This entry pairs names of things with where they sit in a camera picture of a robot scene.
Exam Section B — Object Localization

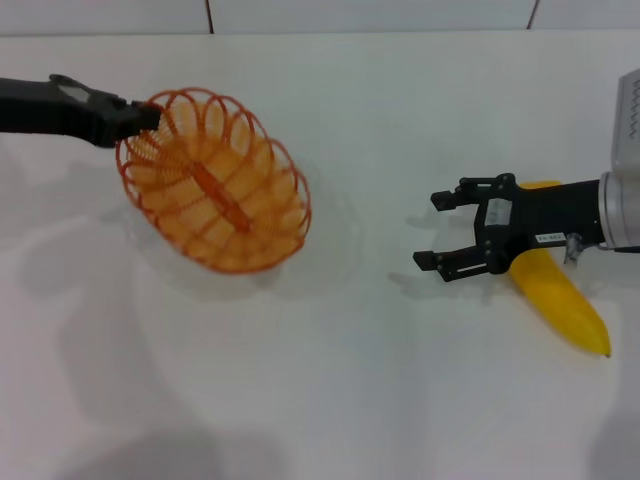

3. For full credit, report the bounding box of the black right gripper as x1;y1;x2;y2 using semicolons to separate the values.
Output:
412;173;607;284

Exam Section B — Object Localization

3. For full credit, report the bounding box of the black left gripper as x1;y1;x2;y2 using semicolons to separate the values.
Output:
0;74;163;150

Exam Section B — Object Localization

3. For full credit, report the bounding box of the orange plastic wire basket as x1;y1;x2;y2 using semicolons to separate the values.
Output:
115;87;312;275

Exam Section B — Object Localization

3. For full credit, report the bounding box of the yellow banana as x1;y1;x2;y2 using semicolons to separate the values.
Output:
507;178;613;359

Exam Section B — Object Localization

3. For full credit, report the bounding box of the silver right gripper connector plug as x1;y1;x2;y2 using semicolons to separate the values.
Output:
563;231;640;266

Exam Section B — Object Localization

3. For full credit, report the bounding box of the grey perforated housing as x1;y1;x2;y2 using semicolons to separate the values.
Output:
611;69;640;174

